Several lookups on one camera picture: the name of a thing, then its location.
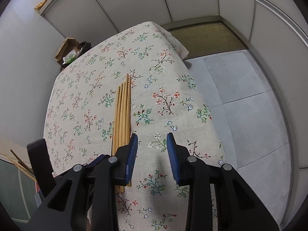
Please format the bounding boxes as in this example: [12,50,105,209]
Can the wooden chopstick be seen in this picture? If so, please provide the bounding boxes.
[126,75,133,188]
[115,83,124,193]
[111,86,121,156]
[122,74,128,145]

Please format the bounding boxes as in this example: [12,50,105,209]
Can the floral tablecloth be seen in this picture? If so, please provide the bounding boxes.
[43,22,225,230]

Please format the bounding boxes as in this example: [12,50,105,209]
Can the black trash bin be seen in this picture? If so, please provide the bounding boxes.
[61,41,92,64]

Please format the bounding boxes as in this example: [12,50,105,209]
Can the brown cardboard box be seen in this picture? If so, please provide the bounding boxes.
[55,38,81,66]

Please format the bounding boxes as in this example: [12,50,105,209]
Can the olive floor mat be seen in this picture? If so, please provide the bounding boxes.
[169,22,247,59]

